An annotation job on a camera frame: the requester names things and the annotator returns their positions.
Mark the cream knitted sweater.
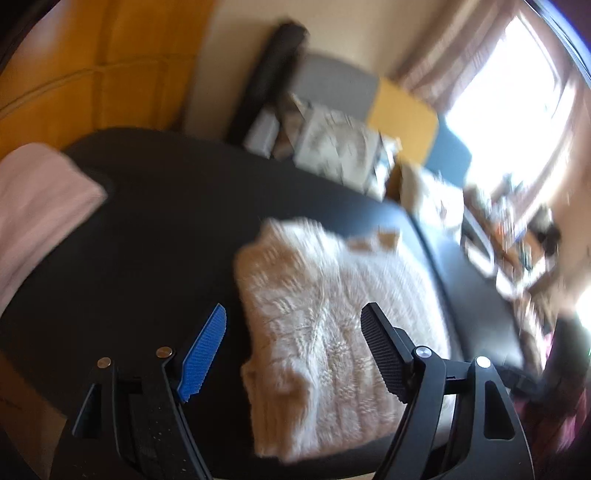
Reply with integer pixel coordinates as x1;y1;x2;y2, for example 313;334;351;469
233;217;451;462

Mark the grey yellow blue headboard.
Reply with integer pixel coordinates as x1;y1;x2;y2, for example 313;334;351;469
286;53;474;185

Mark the cream embroidered cushion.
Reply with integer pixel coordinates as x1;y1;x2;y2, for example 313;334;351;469
397;159;465;232

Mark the patterned curtain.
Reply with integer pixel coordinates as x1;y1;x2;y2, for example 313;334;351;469
388;0;518;107

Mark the wooden wardrobe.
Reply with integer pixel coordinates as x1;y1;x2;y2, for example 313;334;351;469
0;0;218;167

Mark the pink cloth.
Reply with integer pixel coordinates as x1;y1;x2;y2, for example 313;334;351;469
0;143;109;315

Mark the window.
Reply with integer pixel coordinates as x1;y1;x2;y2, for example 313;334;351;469
443;14;583;195

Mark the tiger print cushion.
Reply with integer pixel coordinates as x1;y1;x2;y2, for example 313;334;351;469
272;92;402;201

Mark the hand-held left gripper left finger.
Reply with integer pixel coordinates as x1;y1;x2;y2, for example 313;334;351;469
48;303;228;480

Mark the cluttered shelf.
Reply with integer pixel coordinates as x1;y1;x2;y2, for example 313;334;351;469
462;185;583;305

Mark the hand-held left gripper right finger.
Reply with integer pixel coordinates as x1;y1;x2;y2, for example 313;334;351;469
360;302;536;480

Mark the black rolled mat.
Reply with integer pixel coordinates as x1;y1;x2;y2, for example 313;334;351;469
228;23;310;144

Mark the magenta patterned clothing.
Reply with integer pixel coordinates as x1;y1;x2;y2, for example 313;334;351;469
512;332;591;480

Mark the grey padded armrest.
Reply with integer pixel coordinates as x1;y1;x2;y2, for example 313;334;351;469
462;217;497;278
242;111;282;153

